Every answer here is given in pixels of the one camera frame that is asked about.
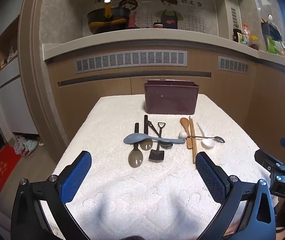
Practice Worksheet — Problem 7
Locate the white plastic spoon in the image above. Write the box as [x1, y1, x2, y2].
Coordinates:
[196, 122, 215, 150]

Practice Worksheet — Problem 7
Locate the wooden chopstick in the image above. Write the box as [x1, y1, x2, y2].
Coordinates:
[190, 118, 197, 164]
[189, 116, 197, 164]

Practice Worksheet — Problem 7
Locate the metal spoon white ball end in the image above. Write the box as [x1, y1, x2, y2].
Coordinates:
[178, 131, 225, 143]

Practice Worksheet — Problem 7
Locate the brown wooden spoon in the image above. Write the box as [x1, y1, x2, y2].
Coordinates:
[180, 118, 192, 150]

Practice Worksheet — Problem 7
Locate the blue-grey plastic rice paddle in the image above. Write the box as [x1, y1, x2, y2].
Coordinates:
[124, 133, 186, 144]

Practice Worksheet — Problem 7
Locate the crumpled cloth on floor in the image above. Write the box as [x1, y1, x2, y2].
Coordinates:
[14, 137, 44, 158]

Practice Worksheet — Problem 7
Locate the green packaging on counter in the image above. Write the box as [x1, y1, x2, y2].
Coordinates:
[267, 36, 285, 56]

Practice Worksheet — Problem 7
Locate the short grey vent grille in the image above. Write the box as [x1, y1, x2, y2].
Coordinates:
[217, 56, 249, 74]

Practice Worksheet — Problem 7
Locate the black shovel-shaped spoon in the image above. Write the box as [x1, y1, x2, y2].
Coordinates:
[148, 122, 166, 162]

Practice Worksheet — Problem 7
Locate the white lace tablecloth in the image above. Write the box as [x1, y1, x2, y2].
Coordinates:
[53, 94, 270, 239]

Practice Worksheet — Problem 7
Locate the jar with yellow lid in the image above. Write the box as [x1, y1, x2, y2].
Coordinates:
[248, 35, 259, 51]

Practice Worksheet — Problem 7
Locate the black utensil holder basket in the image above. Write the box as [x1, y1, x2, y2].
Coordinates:
[261, 14, 282, 43]

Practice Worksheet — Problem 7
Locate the maroon plastic utensil bin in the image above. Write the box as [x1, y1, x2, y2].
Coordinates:
[144, 80, 199, 115]

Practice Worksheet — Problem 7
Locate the clear bottle orange cap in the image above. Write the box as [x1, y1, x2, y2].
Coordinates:
[241, 23, 250, 46]

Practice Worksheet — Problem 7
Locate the black shovel-shaped fork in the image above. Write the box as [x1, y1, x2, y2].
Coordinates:
[147, 120, 173, 148]

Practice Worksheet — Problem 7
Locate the dark soy sauce bottle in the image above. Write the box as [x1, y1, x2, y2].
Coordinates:
[233, 24, 242, 43]

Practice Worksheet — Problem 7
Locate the long grey vent grille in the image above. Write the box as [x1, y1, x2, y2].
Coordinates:
[74, 50, 188, 74]

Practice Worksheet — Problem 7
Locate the red cup on counter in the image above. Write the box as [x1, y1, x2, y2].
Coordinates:
[153, 22, 164, 28]

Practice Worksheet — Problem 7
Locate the black and yellow wok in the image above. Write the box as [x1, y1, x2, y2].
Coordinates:
[87, 0, 131, 35]

